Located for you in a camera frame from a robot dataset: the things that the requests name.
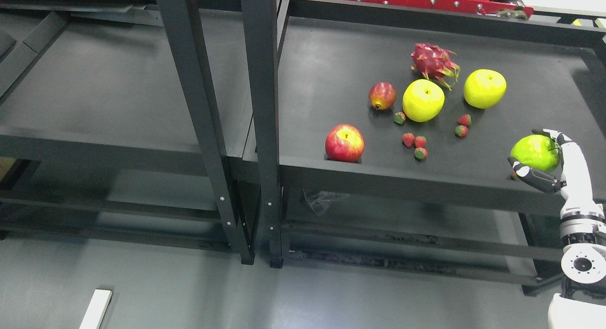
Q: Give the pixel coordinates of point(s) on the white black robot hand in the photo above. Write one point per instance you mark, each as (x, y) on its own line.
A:
(574, 185)

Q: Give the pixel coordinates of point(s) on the strawberry centre right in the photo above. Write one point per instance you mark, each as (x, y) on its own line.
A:
(420, 142)

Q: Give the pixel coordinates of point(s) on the white robot forearm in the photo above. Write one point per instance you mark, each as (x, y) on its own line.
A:
(582, 231)

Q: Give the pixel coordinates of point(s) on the pink dragon fruit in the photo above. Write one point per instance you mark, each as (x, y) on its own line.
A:
(435, 63)

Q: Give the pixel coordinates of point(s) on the black metal shelf unit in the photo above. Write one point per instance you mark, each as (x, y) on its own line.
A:
(312, 64)

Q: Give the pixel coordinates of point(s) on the strawberry upper right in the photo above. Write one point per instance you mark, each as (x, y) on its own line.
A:
(465, 120)

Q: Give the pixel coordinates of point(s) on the strawberry lower right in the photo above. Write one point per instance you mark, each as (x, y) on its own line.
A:
(461, 131)

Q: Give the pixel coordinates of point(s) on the yellow apple right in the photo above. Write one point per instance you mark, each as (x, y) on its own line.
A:
(484, 88)

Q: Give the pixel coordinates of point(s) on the yellow apple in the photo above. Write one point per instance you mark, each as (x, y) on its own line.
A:
(484, 88)
(422, 100)

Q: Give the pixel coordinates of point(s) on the strawberry near mango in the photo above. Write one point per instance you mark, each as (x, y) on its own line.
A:
(399, 118)

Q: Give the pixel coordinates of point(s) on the green apple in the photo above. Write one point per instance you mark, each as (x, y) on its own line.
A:
(537, 151)

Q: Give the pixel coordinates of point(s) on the yellow apple left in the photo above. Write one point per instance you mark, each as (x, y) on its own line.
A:
(422, 100)

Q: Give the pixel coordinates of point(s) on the strawberry lowest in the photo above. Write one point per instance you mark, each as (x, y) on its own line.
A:
(421, 153)

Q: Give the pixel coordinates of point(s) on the strawberry centre left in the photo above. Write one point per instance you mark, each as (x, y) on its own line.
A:
(408, 140)

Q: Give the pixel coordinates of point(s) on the red apple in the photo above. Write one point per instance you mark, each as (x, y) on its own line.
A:
(344, 143)

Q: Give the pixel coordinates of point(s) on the left black shelf unit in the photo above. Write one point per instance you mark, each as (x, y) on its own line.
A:
(127, 120)

